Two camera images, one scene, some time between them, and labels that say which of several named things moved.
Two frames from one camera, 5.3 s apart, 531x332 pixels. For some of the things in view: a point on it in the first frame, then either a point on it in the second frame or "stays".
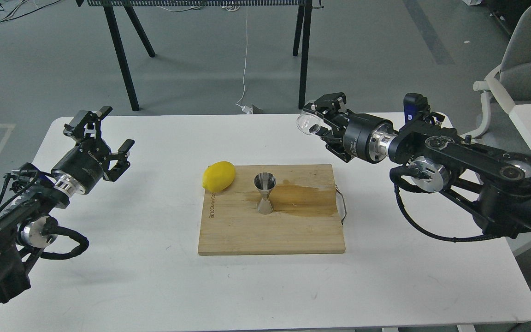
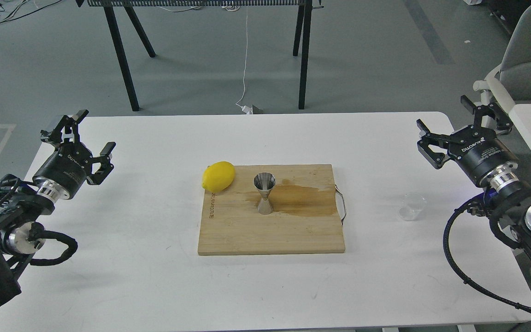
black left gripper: [79, 170] to [61, 177]
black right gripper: [365, 137] to [487, 159]
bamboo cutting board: [305, 218] stays
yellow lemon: [218, 176] stays
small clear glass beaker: [308, 123] to [413, 203]
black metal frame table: [304, 10] stays
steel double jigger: [265, 182] stays
